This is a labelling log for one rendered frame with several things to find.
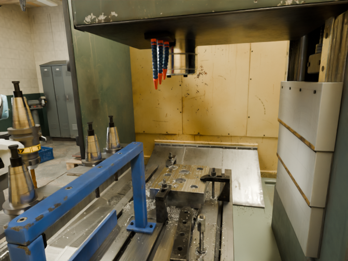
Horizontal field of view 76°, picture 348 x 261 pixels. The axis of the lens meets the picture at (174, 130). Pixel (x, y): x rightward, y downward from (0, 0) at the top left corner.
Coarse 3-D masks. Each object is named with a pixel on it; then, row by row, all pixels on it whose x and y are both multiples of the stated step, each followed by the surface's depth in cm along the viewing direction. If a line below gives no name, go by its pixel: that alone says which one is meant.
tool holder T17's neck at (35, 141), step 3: (36, 138) 51; (21, 141) 49; (24, 141) 49; (27, 141) 50; (30, 141) 50; (33, 141) 51; (36, 141) 51; (39, 141) 53; (24, 144) 49; (27, 144) 50; (30, 144) 50; (33, 144) 51; (36, 144) 51; (27, 147) 50; (21, 153) 50; (24, 153) 50; (27, 153) 50
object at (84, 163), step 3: (102, 156) 63; (84, 159) 61; (102, 159) 61; (84, 162) 59; (87, 162) 59; (90, 162) 58; (93, 162) 58; (96, 162) 58; (99, 162) 59; (84, 165) 59; (87, 165) 58; (90, 165) 58; (93, 165) 58
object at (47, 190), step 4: (48, 184) 48; (36, 188) 47; (40, 188) 46; (44, 188) 46; (48, 188) 46; (52, 188) 46; (56, 188) 46; (44, 192) 45; (48, 192) 45; (52, 192) 45; (44, 196) 43
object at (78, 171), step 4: (72, 168) 57; (76, 168) 57; (80, 168) 57; (84, 168) 57; (88, 168) 57; (68, 172) 54; (72, 172) 54; (76, 172) 54; (80, 172) 54; (84, 172) 54
